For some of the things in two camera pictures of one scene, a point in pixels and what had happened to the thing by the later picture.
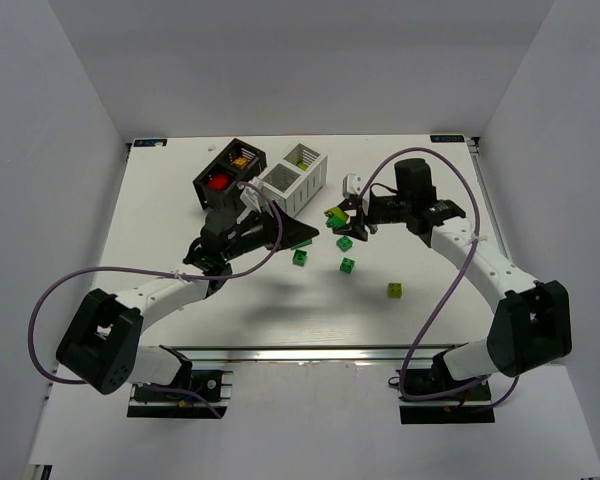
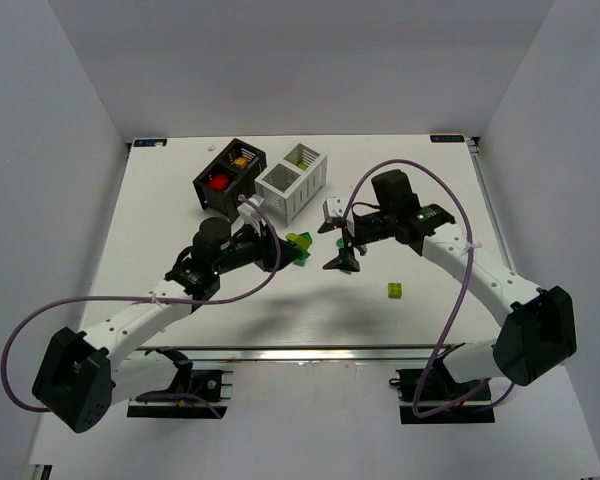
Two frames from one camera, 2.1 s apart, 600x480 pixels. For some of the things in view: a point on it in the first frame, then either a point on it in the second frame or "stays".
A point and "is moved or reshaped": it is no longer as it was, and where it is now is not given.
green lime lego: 335,218 is moved or reshaped
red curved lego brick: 218,182 stays
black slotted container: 218,185 stays
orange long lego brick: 240,162 stays
